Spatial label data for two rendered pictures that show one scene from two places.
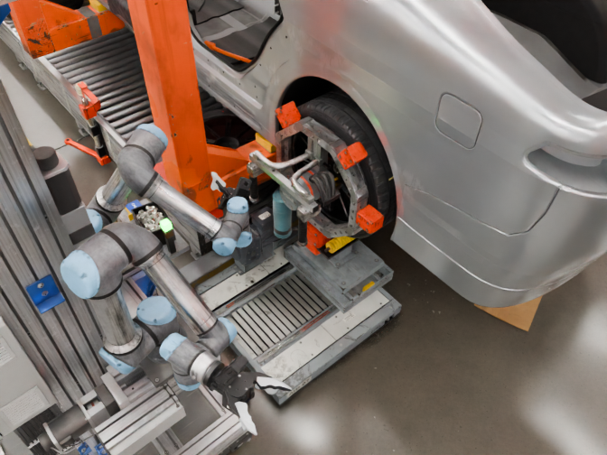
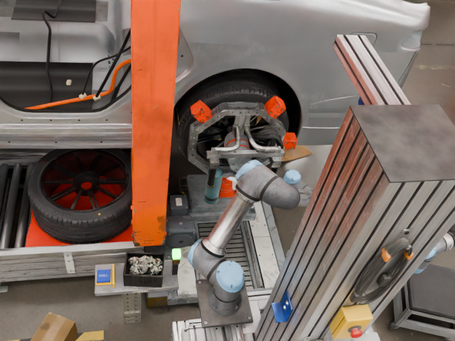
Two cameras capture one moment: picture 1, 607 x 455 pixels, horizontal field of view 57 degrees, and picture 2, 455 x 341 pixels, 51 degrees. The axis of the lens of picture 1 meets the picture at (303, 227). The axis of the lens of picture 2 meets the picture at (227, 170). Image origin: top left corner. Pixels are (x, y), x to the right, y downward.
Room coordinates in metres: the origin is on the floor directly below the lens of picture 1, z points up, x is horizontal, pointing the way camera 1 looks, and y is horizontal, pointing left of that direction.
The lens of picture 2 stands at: (1.08, 1.78, 2.71)
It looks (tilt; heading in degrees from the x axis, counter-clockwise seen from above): 46 degrees down; 293
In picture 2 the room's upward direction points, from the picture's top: 11 degrees clockwise
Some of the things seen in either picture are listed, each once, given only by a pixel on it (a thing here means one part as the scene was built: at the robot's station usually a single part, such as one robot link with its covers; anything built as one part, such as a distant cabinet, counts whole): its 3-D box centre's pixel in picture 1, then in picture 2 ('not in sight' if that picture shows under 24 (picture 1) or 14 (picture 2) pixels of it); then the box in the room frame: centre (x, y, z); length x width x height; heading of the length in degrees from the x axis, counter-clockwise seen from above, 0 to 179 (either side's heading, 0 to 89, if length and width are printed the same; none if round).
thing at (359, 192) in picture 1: (318, 180); (235, 142); (1.85, -0.06, 0.85); 0.54 x 0.07 x 0.54; 41
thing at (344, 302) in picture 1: (337, 263); (216, 198); (1.96, -0.19, 0.13); 0.50 x 0.36 x 0.10; 41
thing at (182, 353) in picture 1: (182, 354); (429, 247); (0.76, 0.31, 1.21); 0.11 x 0.08 x 0.09; 58
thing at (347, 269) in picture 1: (340, 240); (219, 180); (1.97, -0.19, 0.32); 0.40 x 0.30 x 0.28; 41
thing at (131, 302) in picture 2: not in sight; (131, 298); (1.93, 0.78, 0.21); 0.10 x 0.10 x 0.42; 41
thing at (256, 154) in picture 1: (283, 148); (226, 134); (1.85, 0.09, 1.03); 0.19 x 0.18 x 0.11; 131
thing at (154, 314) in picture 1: (156, 319); not in sight; (1.02, 0.47, 0.98); 0.13 x 0.12 x 0.14; 147
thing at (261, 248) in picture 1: (264, 238); (177, 220); (2.03, 0.21, 0.26); 0.42 x 0.18 x 0.35; 131
